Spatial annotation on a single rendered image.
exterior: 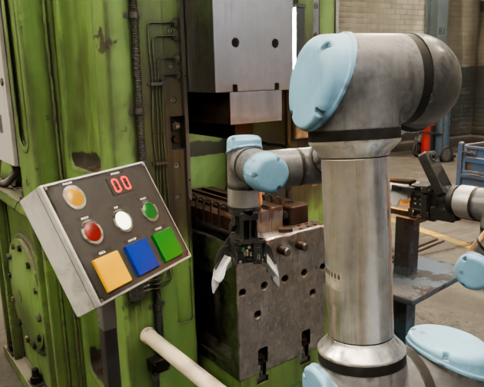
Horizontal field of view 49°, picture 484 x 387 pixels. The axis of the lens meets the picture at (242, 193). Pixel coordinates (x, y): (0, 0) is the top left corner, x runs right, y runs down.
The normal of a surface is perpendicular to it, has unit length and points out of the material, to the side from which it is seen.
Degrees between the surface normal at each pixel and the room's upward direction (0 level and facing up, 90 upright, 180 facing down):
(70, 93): 90
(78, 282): 90
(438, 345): 8
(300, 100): 82
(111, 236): 60
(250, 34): 90
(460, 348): 7
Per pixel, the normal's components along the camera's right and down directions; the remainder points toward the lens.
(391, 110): 0.58, 0.06
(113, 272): 0.75, -0.42
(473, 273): -0.65, 0.18
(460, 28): 0.43, 0.19
